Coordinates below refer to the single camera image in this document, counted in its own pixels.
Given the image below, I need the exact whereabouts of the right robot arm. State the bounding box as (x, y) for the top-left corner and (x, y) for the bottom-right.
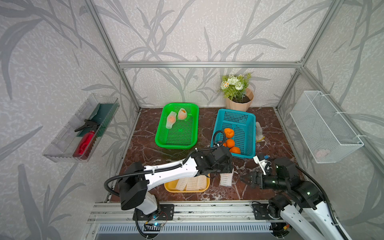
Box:
(240, 156), (351, 240)

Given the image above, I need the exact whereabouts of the white wire mesh basket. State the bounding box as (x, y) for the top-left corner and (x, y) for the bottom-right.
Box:
(290, 91), (364, 164)

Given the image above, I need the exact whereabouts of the aluminium front rail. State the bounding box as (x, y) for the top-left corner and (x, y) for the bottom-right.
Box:
(86, 200), (340, 224)

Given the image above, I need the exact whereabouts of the dark green dustpan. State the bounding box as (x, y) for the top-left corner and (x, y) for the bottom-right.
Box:
(77, 104), (115, 137)

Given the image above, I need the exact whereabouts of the clear plastic wall bin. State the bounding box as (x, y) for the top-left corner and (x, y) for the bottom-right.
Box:
(43, 94), (120, 163)

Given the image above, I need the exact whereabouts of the green plastic basket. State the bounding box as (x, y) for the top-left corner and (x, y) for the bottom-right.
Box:
(155, 103), (200, 150)

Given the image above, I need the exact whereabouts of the yellow plastic tray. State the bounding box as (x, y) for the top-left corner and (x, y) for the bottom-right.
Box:
(164, 176), (211, 194)

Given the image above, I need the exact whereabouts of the potted white flower plant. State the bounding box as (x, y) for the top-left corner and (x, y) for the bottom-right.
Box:
(221, 73), (254, 112)

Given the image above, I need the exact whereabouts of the teal plastic basket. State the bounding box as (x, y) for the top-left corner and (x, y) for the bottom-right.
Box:
(214, 109), (256, 159)

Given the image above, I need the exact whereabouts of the white yellow work glove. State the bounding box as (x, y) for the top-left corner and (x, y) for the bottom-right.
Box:
(256, 122), (265, 143)

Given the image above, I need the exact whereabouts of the white foam net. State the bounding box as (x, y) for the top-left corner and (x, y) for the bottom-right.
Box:
(175, 178), (189, 191)
(186, 177), (200, 191)
(198, 175), (207, 190)

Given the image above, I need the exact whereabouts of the red black spray bottle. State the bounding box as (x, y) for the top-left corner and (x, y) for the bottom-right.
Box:
(73, 127), (98, 160)

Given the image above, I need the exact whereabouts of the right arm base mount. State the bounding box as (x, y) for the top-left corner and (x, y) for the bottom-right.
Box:
(251, 201), (281, 220)

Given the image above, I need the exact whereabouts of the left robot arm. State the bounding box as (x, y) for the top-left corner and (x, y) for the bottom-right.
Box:
(104, 142), (233, 216)

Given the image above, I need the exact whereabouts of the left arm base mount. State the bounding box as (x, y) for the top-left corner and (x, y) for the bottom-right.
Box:
(133, 204), (175, 221)

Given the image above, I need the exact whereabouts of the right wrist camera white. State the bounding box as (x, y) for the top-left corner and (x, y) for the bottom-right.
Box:
(253, 154), (272, 176)

